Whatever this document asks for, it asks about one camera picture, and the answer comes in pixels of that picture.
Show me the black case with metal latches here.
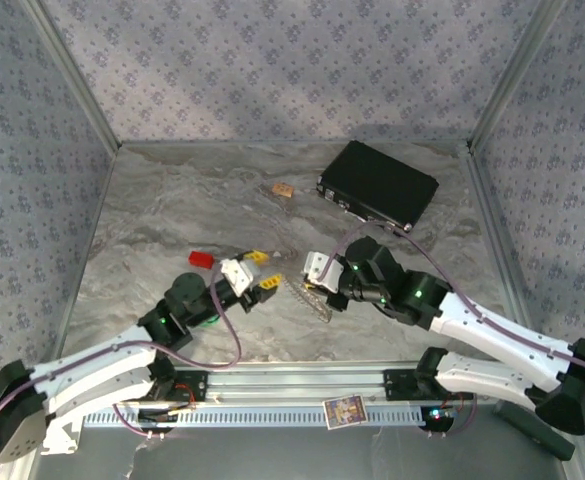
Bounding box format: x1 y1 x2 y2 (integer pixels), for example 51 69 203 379
316 139 441 235

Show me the printed marker card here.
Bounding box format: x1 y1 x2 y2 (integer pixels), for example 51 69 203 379
322 393 369 430

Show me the dark green bar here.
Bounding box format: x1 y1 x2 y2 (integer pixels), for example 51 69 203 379
491 398 577 460

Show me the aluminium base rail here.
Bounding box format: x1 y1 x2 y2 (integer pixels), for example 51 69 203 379
171 363 423 401

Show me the aluminium table side rail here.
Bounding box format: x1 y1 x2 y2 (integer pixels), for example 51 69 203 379
9 144 119 480
464 142 585 480

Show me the aluminium table back rail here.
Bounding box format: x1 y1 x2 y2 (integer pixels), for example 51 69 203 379
116 139 473 149

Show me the slotted white cable duct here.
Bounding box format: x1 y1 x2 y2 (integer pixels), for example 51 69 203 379
82 402 456 429

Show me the short purple base cable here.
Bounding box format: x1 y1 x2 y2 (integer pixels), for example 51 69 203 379
424 387 479 441
107 397 171 442

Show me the aluminium upright frame post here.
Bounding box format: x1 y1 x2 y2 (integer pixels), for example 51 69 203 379
20 0 122 150
467 0 571 151

